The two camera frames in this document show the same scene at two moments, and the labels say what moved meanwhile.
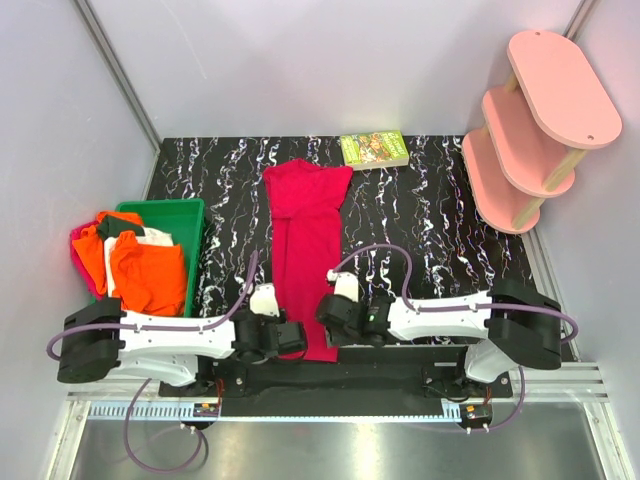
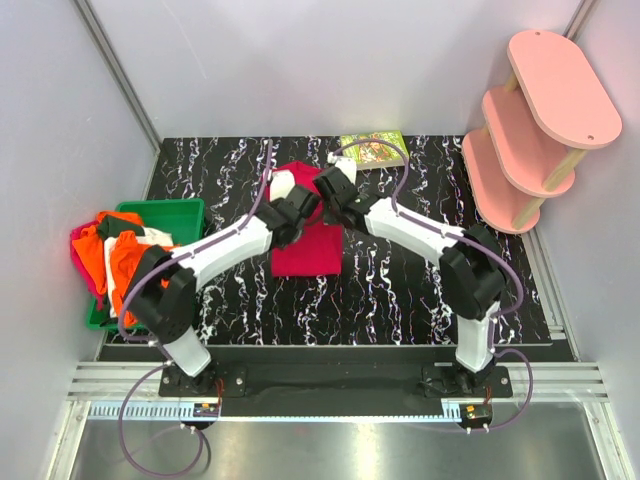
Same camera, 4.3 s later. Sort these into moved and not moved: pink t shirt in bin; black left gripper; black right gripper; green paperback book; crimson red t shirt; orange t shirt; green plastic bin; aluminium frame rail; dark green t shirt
Moved: black right gripper; crimson red t shirt; black left gripper
Not moved: green plastic bin; dark green t shirt; orange t shirt; green paperback book; aluminium frame rail; pink t shirt in bin
